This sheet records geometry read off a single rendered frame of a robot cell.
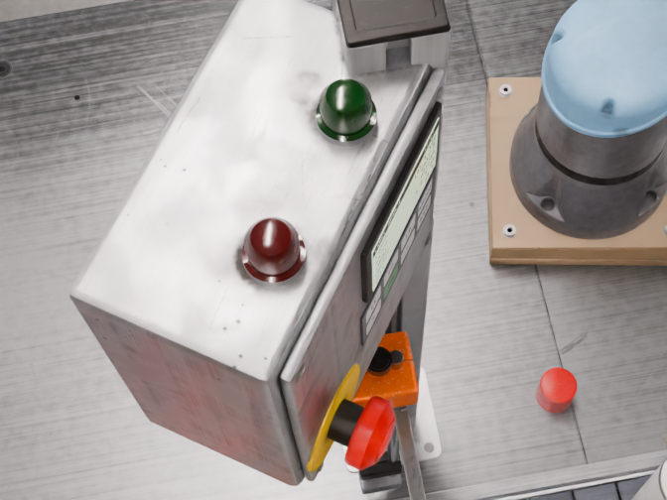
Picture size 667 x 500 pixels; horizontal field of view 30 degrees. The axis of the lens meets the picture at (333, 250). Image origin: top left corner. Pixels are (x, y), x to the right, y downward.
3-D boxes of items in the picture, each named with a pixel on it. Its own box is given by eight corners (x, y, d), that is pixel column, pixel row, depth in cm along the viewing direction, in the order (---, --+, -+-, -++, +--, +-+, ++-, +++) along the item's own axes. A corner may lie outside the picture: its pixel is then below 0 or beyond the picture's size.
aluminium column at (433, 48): (366, 446, 113) (346, 44, 52) (357, 400, 115) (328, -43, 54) (415, 437, 113) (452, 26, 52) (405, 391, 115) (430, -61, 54)
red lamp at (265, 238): (231, 272, 51) (225, 250, 49) (260, 219, 52) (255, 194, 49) (289, 297, 50) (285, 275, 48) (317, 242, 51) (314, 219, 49)
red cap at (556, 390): (571, 415, 114) (576, 405, 111) (533, 410, 114) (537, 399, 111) (574, 380, 115) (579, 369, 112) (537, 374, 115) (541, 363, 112)
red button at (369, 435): (317, 440, 61) (372, 466, 61) (348, 373, 62) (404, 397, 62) (320, 459, 65) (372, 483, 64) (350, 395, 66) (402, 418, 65)
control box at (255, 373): (144, 420, 68) (62, 294, 51) (280, 167, 74) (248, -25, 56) (312, 497, 66) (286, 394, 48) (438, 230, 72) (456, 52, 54)
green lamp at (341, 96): (306, 133, 53) (303, 106, 51) (332, 85, 54) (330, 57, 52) (361, 156, 53) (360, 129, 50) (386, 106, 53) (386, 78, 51)
